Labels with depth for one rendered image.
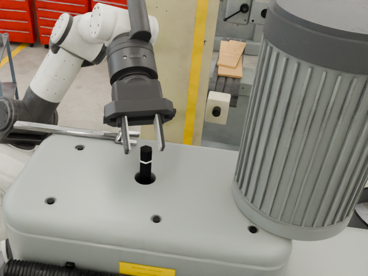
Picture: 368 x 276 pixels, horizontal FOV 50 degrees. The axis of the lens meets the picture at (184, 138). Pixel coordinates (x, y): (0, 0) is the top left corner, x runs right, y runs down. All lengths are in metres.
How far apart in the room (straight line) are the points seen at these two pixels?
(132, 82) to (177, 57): 1.76
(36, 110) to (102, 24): 0.43
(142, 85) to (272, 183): 0.28
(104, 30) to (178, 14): 1.62
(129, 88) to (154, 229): 0.24
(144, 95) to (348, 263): 0.48
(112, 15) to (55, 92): 0.38
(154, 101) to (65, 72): 0.42
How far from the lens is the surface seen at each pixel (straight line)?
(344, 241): 0.87
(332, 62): 0.48
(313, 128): 0.52
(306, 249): 0.82
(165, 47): 2.44
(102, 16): 0.76
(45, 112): 1.12
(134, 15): 0.75
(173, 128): 2.69
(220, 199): 0.67
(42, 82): 1.09
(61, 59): 1.05
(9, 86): 4.49
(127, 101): 0.68
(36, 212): 0.66
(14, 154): 1.16
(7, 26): 6.16
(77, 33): 1.00
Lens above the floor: 2.34
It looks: 35 degrees down
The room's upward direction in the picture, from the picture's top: 6 degrees clockwise
